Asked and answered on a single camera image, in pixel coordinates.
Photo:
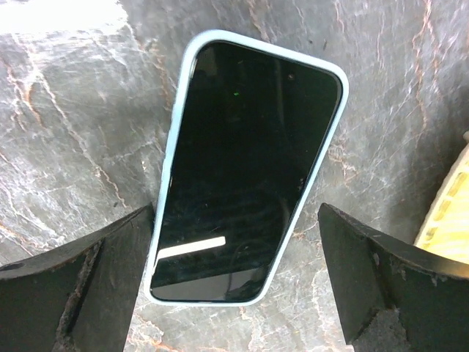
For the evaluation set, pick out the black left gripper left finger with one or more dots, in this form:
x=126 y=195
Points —
x=79 y=296

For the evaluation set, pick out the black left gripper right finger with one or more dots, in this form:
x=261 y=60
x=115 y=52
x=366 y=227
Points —
x=390 y=295

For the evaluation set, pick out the smartphone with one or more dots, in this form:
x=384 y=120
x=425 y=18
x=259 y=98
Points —
x=250 y=127

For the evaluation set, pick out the yellow bamboo tray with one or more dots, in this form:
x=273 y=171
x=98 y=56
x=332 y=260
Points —
x=444 y=231

